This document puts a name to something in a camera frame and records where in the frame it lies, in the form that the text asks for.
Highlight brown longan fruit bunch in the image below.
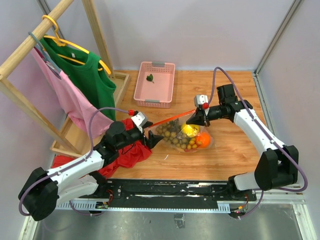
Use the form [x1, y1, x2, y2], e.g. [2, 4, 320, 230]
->
[155, 119, 190, 152]

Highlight yellow clothes hanger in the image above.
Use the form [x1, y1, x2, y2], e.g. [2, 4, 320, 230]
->
[41, 14, 112, 75]

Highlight wooden clothes rack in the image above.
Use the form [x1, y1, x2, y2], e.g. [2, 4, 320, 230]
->
[0, 0, 131, 158]

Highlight orange fake orange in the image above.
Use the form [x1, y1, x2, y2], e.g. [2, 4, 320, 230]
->
[195, 131, 212, 149]

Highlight clear zip bag orange seal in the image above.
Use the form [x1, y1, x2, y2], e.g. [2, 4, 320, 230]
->
[149, 110, 214, 153]

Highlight green fake leaf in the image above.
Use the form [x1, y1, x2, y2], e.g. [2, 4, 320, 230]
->
[146, 73, 154, 83]

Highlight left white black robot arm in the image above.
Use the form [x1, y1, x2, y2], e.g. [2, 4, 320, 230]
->
[18, 121, 164, 221]

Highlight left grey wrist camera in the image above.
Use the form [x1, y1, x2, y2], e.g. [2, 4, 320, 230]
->
[131, 111, 148, 133]

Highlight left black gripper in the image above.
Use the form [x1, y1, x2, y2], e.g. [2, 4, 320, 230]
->
[116, 121, 164, 151]

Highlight pink shirt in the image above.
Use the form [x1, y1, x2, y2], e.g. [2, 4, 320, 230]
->
[30, 48, 113, 138]

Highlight red cloth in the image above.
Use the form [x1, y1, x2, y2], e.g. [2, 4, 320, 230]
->
[51, 118, 152, 178]

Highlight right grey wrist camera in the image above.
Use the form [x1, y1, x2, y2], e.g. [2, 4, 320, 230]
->
[193, 94, 209, 108]

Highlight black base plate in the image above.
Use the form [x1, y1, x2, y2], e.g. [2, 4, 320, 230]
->
[77, 178, 258, 208]

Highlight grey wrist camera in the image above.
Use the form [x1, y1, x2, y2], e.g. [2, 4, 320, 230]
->
[193, 94, 209, 108]
[131, 111, 148, 133]

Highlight green shirt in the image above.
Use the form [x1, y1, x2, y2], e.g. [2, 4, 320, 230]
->
[40, 37, 117, 109]

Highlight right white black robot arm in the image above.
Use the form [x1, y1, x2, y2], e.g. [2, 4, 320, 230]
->
[186, 84, 299, 200]

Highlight pink plastic basket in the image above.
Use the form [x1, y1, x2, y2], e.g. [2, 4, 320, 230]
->
[133, 61, 176, 109]

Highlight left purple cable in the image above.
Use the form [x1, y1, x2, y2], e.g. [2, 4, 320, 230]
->
[18, 106, 137, 217]

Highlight yellow fake lemon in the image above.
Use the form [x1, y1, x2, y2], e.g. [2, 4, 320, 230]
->
[180, 123, 201, 138]

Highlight grey clothes hanger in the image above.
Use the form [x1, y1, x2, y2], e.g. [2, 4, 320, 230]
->
[28, 31, 62, 79]

